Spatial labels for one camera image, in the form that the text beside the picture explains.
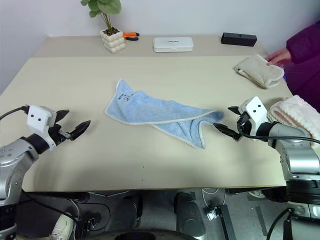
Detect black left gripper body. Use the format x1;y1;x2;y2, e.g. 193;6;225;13
47;123;72;146

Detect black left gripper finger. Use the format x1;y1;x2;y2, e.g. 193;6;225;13
69;120;92;141
55;108;71;124

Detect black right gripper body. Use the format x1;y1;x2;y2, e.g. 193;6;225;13
235;111;253;136

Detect beige towel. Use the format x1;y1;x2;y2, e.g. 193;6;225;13
233;53;286;90

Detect folded pale pink towel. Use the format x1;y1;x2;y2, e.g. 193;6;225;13
269;94;320;141

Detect light blue towel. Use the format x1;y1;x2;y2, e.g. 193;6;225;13
104;79;225;150

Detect person's bare hand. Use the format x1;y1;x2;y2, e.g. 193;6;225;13
265;47;292;67

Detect black rectangular box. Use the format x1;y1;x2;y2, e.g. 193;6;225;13
220;31;258;47

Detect white shoe with dark sole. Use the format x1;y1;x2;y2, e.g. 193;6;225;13
247;189;266;199

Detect purple jacket sleeve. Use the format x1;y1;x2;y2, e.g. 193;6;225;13
283;20;320;113

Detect white bubble plant pot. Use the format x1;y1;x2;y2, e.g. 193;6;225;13
99;27;127;54

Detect white flat rectangular case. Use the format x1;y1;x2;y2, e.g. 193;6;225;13
152;36;194;53

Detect black metal table leg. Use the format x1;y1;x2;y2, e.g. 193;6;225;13
211;204;238;240

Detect dark grey rounded shape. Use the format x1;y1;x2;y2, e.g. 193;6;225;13
119;192;144;229
174;191;206;237

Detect white sneaker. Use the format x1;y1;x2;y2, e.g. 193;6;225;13
49;213;76;240

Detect green leafy plant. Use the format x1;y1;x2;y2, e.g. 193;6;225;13
80;0;123;32

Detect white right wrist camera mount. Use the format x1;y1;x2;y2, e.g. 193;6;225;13
238;96;269;137

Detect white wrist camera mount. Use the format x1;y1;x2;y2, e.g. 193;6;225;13
238;96;269;137
26;105;58;152

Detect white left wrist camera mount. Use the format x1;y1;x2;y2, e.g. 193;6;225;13
26;105;58;152

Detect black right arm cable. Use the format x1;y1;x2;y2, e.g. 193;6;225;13
236;123;320;145

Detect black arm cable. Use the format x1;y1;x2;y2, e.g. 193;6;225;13
0;105;30;121
236;123;320;145

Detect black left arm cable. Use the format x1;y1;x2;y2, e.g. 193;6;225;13
0;105;30;121

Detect thin white cable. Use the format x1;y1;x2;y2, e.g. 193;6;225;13
201;187;227;209

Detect black cable under table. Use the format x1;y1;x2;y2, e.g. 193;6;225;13
265;206;294;240

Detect orange handled pliers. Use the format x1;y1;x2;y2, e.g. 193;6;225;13
122;31;141;42

